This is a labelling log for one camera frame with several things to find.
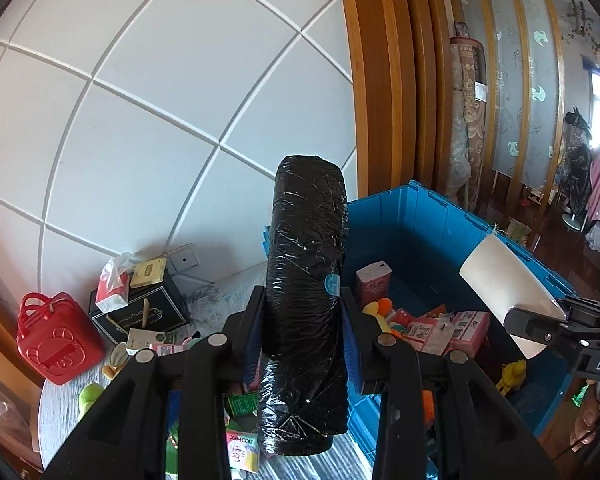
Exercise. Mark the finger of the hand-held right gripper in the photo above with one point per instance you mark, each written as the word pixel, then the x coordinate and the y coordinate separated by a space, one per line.
pixel 540 330
pixel 595 314

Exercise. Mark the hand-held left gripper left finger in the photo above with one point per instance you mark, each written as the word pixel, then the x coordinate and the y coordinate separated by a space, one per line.
pixel 252 355

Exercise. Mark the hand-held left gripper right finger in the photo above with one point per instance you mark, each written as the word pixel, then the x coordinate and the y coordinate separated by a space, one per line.
pixel 352 360

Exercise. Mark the white pink tissue pack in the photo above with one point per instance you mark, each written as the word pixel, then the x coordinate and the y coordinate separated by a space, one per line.
pixel 471 332

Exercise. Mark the black trash bag roll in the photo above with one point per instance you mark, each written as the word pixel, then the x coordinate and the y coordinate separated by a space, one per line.
pixel 305 285

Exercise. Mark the blue plastic crate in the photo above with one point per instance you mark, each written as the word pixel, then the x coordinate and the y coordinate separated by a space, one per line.
pixel 420 230

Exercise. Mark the person's right hand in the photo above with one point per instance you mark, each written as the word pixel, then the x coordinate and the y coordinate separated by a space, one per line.
pixel 592 412

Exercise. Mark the green can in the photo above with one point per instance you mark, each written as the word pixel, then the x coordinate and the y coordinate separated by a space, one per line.
pixel 241 405

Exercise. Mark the yellow toy figure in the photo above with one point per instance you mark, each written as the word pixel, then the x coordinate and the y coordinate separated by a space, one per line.
pixel 511 377

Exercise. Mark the small pink wrapped pack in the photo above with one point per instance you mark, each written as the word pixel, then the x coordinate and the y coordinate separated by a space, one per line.
pixel 425 335

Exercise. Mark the white pack red print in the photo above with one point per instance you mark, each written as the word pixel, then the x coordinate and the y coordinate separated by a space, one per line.
pixel 242 452

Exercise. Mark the cream cardboard box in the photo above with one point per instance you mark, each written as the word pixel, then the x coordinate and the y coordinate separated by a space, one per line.
pixel 145 340

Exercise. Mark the black gift box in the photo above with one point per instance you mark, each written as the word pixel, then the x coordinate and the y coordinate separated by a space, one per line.
pixel 150 310

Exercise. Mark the beige flat box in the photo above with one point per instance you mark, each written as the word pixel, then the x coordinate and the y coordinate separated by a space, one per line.
pixel 149 272

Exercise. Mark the black garment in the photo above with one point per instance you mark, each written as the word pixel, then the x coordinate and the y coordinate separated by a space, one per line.
pixel 577 165

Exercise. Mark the red white tissue box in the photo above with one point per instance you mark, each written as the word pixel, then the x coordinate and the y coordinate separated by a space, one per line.
pixel 112 287

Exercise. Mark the green frog plush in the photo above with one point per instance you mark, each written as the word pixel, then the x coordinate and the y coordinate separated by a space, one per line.
pixel 90 400

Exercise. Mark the red bear suitcase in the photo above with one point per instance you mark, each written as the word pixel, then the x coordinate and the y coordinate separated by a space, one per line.
pixel 55 345

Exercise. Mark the striped bedsheet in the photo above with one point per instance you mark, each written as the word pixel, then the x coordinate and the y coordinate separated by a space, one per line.
pixel 55 425

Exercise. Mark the patterned rolled rug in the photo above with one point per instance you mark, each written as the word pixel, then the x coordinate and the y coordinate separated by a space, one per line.
pixel 467 120

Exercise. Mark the frosted glass door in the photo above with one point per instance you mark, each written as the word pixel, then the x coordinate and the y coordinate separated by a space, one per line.
pixel 525 85

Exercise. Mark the clear plastic bag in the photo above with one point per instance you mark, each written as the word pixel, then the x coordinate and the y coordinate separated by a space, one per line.
pixel 5 405

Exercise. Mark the white wall socket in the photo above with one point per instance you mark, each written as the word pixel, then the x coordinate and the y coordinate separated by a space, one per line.
pixel 186 257

